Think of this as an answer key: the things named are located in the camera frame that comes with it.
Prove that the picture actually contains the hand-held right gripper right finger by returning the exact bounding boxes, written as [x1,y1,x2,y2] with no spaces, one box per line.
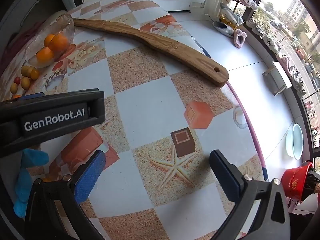
[209,149,292,240]

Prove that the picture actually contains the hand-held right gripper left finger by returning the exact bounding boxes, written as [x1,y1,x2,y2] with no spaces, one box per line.
[24,150,107,240]

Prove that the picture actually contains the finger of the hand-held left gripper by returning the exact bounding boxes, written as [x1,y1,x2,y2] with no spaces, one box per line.
[18,92,46,102]

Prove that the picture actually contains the person's left hand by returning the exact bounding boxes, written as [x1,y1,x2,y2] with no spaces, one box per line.
[13,149,50,218]

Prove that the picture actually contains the red bucket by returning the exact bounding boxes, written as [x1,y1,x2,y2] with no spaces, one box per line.
[280,161,314,203]

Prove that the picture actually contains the clear glass bowl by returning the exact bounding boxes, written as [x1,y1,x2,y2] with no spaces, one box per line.
[24,12,76,68]

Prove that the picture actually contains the pale blue basin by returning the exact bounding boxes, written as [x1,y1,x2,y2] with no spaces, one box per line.
[285,123,304,160]

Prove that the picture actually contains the checked printed tablecloth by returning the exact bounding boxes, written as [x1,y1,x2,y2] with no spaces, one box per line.
[0,0,269,240]

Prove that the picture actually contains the white box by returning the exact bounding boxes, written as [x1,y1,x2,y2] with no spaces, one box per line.
[262,61,293,96]

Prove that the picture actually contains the pink slipper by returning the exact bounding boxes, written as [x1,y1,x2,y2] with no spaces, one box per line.
[276,55,293,77]

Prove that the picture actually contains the long wooden board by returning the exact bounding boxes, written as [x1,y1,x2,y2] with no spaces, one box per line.
[72,18,230,88]

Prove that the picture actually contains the pink fluffy slippers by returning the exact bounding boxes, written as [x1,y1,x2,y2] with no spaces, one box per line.
[234,29,247,48]

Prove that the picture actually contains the white sneaker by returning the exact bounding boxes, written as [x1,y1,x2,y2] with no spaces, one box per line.
[262,34,279,55]

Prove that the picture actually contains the grey slipper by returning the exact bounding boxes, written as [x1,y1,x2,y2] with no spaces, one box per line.
[212,21,235,38]

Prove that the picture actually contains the white sneakers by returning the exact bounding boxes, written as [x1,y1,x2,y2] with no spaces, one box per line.
[246,17,264,35]

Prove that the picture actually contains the metal shoe rack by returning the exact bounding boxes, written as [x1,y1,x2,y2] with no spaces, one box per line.
[219,0,259,30]

